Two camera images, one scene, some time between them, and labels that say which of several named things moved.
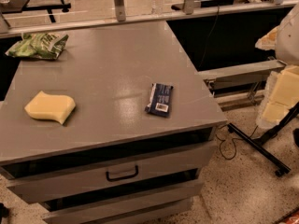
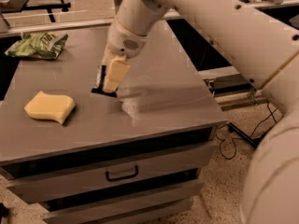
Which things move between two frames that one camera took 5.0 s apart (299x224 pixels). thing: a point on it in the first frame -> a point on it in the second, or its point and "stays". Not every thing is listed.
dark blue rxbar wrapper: (159, 101) -> (99, 88)
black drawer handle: (122, 176) stays
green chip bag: (38, 45) stays
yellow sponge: (51, 107) stays
